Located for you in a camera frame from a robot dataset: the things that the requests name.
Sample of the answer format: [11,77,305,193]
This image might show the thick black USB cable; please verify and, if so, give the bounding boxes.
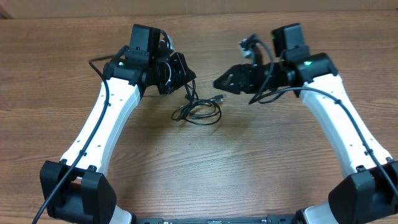
[178,80,224,126]

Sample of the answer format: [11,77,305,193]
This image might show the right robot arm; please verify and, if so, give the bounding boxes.
[213,23,397,223]

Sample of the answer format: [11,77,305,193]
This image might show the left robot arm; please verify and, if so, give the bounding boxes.
[39,24,196,223]

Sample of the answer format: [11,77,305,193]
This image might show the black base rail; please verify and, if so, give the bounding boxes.
[132,215,302,224]

